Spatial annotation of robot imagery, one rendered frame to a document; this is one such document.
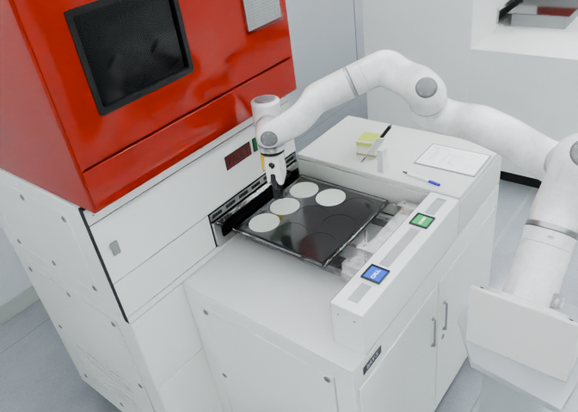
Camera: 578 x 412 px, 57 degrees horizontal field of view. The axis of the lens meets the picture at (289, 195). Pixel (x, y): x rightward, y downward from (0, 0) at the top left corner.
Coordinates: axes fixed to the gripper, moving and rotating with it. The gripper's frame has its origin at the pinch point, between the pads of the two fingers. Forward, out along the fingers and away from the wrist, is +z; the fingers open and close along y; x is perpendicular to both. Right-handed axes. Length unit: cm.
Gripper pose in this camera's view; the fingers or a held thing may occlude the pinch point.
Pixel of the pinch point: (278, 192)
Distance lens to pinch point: 169.3
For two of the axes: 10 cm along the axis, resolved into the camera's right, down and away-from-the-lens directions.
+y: 1.0, -5.5, 8.3
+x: -9.9, 0.4, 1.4
